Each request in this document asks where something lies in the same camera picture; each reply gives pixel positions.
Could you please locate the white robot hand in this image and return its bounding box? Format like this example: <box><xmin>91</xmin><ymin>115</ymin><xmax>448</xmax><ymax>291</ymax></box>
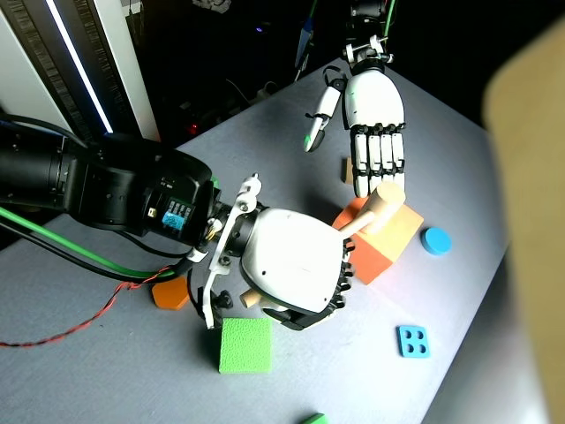
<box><xmin>303</xmin><ymin>65</ymin><xmax>406</xmax><ymax>199</ymax></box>
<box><xmin>240</xmin><ymin>207</ymin><xmax>357</xmax><ymax>332</ymax></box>

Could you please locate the large orange foam cube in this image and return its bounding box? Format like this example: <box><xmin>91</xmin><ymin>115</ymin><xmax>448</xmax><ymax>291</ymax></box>
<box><xmin>331</xmin><ymin>196</ymin><xmax>426</xmax><ymax>286</ymax></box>

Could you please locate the orange hexagon block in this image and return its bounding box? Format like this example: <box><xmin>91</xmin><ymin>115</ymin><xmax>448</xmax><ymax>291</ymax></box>
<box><xmin>151</xmin><ymin>276</ymin><xmax>192</xmax><ymax>312</ymax></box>

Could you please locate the blue perforated square tile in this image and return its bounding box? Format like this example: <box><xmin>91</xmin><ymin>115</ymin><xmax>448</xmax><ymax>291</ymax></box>
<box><xmin>395</xmin><ymin>325</ymin><xmax>432</xmax><ymax>359</ymax></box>

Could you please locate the blue round disc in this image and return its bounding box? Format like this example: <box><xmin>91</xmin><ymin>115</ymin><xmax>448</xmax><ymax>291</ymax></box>
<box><xmin>419</xmin><ymin>226</ymin><xmax>454</xmax><ymax>257</ymax></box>

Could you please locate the blue white hanging connector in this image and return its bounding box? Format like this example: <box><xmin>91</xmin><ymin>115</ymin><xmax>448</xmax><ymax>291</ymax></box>
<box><xmin>293</xmin><ymin>12</ymin><xmax>317</xmax><ymax>72</ymax></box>

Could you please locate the green textured foam cube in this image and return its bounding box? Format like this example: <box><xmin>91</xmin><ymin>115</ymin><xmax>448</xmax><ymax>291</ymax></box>
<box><xmin>217</xmin><ymin>316</ymin><xmax>274</xmax><ymax>375</ymax></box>

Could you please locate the blurred tan board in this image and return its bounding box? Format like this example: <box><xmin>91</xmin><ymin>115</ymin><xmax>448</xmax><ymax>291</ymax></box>
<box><xmin>483</xmin><ymin>17</ymin><xmax>565</xmax><ymax>424</ymax></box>

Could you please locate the grey table cloth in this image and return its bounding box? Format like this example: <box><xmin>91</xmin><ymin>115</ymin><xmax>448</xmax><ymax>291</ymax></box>
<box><xmin>0</xmin><ymin>57</ymin><xmax>516</xmax><ymax>424</ymax></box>

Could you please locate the white panel with light strip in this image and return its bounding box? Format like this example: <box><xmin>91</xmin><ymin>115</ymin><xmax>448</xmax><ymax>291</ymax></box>
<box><xmin>0</xmin><ymin>0</ymin><xmax>164</xmax><ymax>142</ymax></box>

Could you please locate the thin green cable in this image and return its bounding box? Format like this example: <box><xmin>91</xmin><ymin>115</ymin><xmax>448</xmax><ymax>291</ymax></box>
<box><xmin>382</xmin><ymin>0</ymin><xmax>399</xmax><ymax>39</ymax></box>

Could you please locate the thick green cable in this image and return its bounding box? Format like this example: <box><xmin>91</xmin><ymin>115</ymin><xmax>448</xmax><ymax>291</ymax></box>
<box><xmin>0</xmin><ymin>206</ymin><xmax>177</xmax><ymax>282</ymax></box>

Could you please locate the thick black cable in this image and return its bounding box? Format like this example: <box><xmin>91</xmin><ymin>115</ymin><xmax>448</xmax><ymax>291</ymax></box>
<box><xmin>0</xmin><ymin>219</ymin><xmax>186</xmax><ymax>284</ymax></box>

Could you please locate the red black twisted cable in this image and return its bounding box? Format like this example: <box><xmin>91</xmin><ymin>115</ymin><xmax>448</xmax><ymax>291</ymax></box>
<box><xmin>0</xmin><ymin>264</ymin><xmax>182</xmax><ymax>348</ymax></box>

